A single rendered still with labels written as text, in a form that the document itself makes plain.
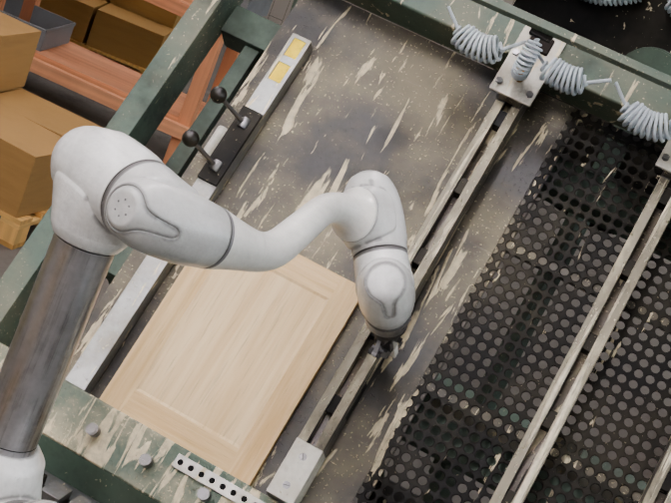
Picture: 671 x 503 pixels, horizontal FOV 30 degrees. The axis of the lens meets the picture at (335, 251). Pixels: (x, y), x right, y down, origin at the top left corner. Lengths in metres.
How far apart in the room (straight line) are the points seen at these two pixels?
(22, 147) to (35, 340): 3.44
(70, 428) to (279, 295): 0.52
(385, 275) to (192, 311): 0.65
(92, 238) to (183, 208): 0.19
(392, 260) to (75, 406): 0.81
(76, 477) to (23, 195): 2.88
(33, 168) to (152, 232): 3.61
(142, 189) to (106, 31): 6.89
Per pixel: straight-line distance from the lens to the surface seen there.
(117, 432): 2.64
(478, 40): 2.74
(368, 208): 2.25
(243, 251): 1.92
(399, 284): 2.19
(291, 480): 2.54
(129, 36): 8.64
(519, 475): 2.58
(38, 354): 2.04
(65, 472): 2.69
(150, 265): 2.75
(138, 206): 1.79
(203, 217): 1.84
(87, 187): 1.91
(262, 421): 2.63
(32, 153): 5.40
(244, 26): 3.06
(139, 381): 2.69
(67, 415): 2.68
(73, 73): 7.38
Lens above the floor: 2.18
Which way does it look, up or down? 18 degrees down
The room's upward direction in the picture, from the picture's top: 23 degrees clockwise
